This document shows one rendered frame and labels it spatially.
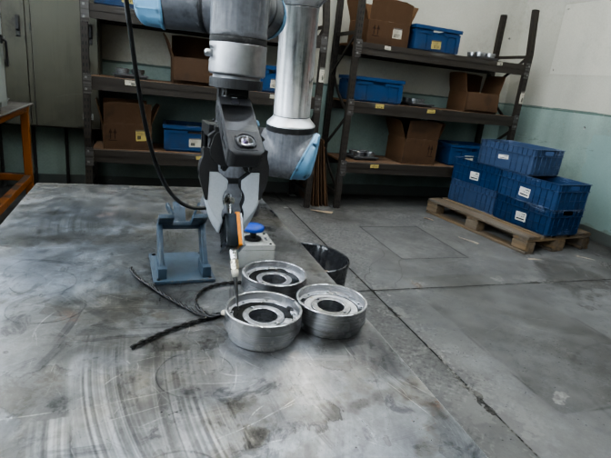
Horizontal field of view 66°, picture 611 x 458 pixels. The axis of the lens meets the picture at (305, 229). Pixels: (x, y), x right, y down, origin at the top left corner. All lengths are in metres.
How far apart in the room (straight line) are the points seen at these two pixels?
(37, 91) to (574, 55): 4.81
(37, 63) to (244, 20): 3.85
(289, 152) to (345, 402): 0.68
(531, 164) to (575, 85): 1.29
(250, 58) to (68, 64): 3.81
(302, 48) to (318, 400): 0.76
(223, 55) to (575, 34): 5.06
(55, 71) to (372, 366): 4.02
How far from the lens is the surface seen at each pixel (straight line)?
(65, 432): 0.54
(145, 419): 0.54
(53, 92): 4.43
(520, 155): 4.42
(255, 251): 0.87
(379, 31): 4.56
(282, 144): 1.11
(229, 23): 0.64
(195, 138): 4.18
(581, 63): 5.42
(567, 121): 5.37
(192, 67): 4.09
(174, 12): 0.78
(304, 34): 1.10
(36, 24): 4.44
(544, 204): 4.25
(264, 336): 0.62
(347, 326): 0.67
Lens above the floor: 1.14
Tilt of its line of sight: 17 degrees down
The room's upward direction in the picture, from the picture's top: 6 degrees clockwise
